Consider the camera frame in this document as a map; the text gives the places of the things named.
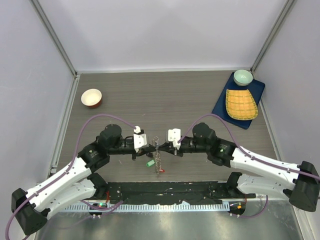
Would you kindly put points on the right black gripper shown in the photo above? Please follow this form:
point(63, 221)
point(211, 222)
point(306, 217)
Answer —
point(167, 146)

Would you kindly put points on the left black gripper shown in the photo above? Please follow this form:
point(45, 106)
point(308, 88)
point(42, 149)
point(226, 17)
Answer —
point(142, 151)

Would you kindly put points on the green key tag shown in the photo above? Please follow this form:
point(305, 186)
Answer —
point(150, 163)

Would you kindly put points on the large silver keyring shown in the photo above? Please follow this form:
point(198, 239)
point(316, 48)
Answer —
point(156, 155)

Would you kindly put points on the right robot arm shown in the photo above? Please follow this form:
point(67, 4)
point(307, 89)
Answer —
point(297, 183)

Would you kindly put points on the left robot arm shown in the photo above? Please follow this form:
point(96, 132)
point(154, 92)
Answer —
point(78, 180)

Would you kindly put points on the yellow woven bamboo plate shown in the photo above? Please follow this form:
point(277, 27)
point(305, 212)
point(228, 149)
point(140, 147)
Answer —
point(240, 105)

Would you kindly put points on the red bowl white inside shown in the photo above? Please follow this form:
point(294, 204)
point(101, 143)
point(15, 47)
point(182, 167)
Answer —
point(92, 98)

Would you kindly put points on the light green bowl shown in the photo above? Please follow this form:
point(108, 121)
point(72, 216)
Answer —
point(242, 77)

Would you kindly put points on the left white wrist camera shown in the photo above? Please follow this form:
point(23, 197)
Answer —
point(139, 139)

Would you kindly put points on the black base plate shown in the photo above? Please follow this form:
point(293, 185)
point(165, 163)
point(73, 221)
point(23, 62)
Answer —
point(175, 192)

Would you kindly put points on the white slotted cable duct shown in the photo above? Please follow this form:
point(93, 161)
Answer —
point(145, 208)

